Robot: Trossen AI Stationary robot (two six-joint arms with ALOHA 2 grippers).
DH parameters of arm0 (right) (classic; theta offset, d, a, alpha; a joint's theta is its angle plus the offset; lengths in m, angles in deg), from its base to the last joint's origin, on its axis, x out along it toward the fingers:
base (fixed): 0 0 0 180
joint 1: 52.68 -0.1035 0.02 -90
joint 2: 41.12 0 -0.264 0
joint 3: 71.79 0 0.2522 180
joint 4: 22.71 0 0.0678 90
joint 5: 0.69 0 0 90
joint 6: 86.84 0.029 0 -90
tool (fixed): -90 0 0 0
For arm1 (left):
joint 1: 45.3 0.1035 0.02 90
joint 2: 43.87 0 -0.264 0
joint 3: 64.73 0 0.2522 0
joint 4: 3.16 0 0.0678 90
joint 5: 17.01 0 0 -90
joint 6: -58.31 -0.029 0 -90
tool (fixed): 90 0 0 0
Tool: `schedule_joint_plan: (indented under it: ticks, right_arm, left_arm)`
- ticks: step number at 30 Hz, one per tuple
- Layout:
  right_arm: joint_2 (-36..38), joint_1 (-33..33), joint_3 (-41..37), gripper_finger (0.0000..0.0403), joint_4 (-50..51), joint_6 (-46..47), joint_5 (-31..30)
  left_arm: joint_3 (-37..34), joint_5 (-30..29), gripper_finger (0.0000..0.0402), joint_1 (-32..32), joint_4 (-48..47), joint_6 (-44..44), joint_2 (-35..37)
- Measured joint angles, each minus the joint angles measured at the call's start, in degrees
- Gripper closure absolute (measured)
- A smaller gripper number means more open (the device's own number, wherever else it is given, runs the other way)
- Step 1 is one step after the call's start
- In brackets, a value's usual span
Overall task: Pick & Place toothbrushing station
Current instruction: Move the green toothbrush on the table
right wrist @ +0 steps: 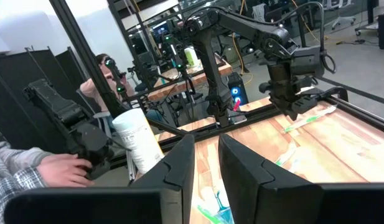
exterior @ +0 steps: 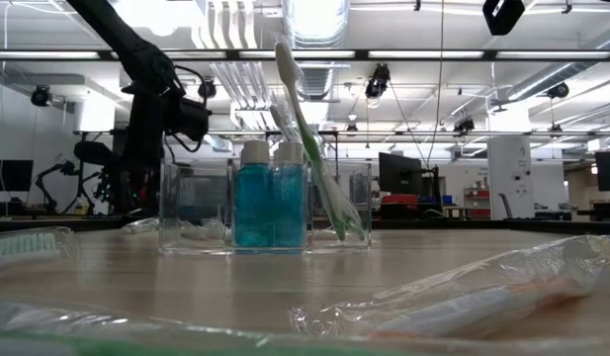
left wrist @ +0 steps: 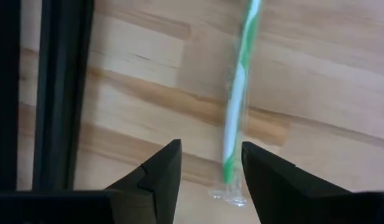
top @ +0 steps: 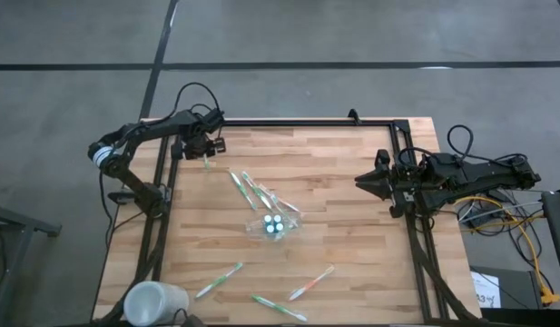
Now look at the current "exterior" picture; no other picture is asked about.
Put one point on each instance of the overhead bar with light strips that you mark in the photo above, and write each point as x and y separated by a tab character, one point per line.
433	55

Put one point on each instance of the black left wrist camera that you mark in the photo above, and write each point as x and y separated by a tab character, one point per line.
193	118

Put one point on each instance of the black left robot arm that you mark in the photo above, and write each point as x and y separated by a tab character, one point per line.
131	49

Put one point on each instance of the clear acrylic organizer box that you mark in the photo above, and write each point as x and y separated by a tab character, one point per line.
196	207

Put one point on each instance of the orange toothbrush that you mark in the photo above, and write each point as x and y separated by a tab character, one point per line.
482	306

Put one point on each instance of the slanted silver ventilation duct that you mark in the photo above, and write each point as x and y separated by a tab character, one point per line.
556	79

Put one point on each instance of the blue mouthwash bottle white cap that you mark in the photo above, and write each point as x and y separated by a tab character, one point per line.
252	207
289	207

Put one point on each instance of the white square pillar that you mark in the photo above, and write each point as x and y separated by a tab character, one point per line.
509	163

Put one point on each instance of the black computer monitor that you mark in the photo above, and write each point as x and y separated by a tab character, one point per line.
398	173
608	170
10	175

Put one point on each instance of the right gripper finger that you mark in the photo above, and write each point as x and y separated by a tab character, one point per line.
504	17

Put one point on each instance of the black hanging spotlight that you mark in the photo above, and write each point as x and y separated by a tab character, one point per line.
41	96
559	91
207	89
464	125
378	81

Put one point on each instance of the red storage shelf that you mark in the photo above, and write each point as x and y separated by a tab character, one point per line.
477	203

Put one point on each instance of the black background robot arm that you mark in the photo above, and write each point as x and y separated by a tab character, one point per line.
62	188

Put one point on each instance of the black aluminium table frame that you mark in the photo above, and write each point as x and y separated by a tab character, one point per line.
556	226

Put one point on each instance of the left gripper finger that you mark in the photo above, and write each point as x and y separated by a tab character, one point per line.
145	193

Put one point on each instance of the round silver ventilation duct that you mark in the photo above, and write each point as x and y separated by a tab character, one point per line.
319	29

